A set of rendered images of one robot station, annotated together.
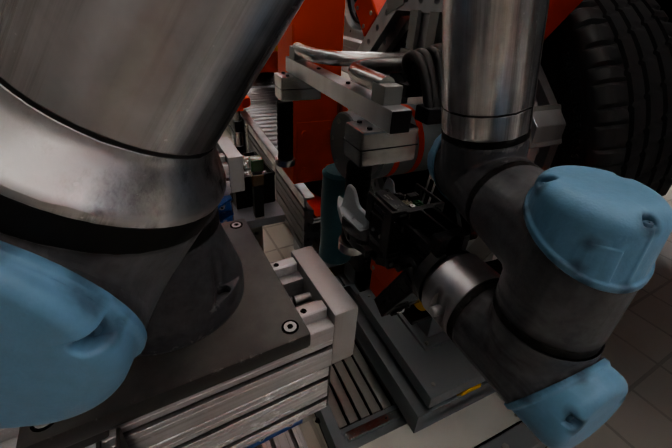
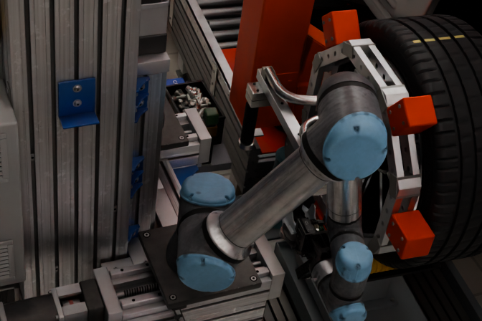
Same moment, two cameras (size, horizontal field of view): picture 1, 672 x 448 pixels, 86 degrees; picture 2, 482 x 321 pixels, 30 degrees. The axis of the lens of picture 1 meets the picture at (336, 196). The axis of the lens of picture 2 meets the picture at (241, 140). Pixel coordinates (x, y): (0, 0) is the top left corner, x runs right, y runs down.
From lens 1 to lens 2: 1.68 m
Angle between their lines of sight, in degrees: 12
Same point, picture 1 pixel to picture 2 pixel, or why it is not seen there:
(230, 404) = (218, 309)
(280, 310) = (249, 271)
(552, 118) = (412, 183)
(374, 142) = not seen: hidden behind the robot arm
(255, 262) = not seen: hidden behind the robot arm
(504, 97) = (343, 211)
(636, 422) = not seen: outside the picture
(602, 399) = (350, 312)
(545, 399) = (336, 311)
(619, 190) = (358, 254)
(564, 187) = (343, 251)
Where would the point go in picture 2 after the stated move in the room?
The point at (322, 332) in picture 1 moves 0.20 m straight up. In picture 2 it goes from (265, 282) to (277, 223)
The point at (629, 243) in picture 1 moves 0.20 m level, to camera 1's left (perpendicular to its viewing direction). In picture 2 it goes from (352, 270) to (256, 251)
